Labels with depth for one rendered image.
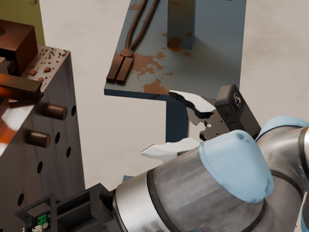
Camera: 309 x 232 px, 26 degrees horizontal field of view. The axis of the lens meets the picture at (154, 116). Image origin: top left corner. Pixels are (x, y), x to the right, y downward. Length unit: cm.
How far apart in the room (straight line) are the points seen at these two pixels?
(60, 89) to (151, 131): 116
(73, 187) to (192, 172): 93
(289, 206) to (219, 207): 12
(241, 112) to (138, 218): 38
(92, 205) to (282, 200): 21
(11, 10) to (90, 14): 154
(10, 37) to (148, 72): 37
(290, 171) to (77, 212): 25
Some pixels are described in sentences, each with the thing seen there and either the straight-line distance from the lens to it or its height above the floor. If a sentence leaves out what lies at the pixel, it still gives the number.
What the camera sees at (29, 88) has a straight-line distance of 114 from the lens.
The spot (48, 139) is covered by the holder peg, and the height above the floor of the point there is 88.
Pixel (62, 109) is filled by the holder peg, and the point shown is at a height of 88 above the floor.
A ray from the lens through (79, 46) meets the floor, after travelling 289.
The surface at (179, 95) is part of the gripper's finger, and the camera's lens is 112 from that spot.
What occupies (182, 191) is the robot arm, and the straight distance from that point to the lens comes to 66.
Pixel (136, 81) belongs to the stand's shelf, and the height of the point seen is 76.
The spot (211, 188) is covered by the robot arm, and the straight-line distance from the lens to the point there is 66.
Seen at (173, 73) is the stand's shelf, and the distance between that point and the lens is 153.
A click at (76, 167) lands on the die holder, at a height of 60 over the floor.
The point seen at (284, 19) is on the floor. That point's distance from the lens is 308.
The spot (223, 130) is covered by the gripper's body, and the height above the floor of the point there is 101.
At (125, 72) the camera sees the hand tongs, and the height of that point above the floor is 78.
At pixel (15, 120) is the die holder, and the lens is 123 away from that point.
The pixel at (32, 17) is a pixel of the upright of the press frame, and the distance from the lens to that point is 166.
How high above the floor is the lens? 175
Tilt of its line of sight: 43 degrees down
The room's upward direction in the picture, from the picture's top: straight up
